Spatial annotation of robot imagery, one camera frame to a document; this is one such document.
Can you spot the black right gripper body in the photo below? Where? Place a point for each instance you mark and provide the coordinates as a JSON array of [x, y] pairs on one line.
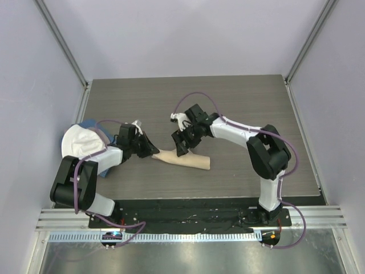
[[191, 136]]

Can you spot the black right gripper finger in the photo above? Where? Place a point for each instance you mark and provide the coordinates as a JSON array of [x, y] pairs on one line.
[[181, 149], [177, 138]]

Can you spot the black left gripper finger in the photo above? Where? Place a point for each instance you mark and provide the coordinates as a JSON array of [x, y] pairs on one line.
[[151, 147], [144, 152]]

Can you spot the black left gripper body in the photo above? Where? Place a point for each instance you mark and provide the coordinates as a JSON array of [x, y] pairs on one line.
[[139, 142]]

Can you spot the beige cloth napkin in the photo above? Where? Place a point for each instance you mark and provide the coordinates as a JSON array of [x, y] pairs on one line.
[[188, 160]]

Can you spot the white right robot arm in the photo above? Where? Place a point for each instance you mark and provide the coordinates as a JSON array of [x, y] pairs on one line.
[[268, 154]]

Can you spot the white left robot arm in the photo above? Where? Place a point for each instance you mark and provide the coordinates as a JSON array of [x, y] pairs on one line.
[[75, 182]]

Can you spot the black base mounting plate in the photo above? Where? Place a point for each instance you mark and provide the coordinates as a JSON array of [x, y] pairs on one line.
[[191, 216]]

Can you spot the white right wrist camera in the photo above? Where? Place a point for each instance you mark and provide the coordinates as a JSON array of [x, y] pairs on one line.
[[181, 119]]

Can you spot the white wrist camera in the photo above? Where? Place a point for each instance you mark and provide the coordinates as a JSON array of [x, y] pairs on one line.
[[181, 119], [137, 123]]

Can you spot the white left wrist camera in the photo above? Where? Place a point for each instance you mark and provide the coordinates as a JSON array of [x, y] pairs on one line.
[[137, 123]]

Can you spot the slotted grey cable duct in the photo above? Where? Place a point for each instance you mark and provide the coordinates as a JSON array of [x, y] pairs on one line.
[[95, 236]]

